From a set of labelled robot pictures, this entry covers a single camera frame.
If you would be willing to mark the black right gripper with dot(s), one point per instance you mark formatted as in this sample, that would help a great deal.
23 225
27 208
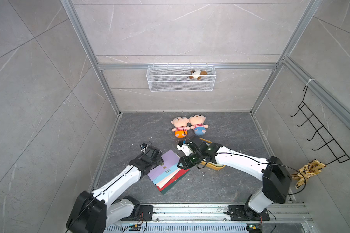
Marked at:
184 162

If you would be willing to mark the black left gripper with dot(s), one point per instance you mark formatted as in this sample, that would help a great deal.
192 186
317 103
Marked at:
159 159

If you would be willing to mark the purple envelope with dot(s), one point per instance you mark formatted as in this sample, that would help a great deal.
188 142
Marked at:
169 159

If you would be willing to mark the yellow plastic storage box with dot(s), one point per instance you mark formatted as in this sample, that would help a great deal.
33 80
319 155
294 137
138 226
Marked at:
211 165

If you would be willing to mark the light blue envelope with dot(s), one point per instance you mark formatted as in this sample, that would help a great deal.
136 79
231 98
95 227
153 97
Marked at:
170 171

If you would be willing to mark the red envelope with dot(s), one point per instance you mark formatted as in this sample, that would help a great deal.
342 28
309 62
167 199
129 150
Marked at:
171 185

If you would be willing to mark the cream white envelope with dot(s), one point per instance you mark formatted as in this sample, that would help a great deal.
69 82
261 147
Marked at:
173 179

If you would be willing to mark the pink envelope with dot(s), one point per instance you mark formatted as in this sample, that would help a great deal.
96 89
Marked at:
161 183

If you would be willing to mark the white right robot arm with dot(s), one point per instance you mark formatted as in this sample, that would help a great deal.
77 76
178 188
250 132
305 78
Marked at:
273 174

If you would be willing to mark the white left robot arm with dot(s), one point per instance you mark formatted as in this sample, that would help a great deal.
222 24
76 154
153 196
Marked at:
93 211

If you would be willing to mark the plush doll blue pants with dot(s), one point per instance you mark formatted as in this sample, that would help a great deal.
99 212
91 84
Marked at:
197 124

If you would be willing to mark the small brown white plush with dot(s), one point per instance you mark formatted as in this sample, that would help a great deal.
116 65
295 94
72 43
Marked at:
197 74

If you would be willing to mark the yellow patterned cloth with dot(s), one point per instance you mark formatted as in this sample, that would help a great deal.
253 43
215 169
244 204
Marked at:
309 170

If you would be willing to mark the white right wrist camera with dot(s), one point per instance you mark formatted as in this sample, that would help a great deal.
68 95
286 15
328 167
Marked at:
184 147

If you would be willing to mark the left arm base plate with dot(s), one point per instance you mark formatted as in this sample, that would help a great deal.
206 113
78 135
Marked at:
145 211

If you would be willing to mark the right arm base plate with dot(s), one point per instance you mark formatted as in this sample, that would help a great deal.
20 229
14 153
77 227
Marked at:
238 213

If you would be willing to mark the white wire mesh basket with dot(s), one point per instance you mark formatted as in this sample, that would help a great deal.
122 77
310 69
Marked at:
174 78

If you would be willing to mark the metal mounting rail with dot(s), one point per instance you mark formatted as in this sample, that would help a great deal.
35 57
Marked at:
217 213

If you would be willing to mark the black wire hook rack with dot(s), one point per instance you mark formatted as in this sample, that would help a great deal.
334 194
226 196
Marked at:
337 153

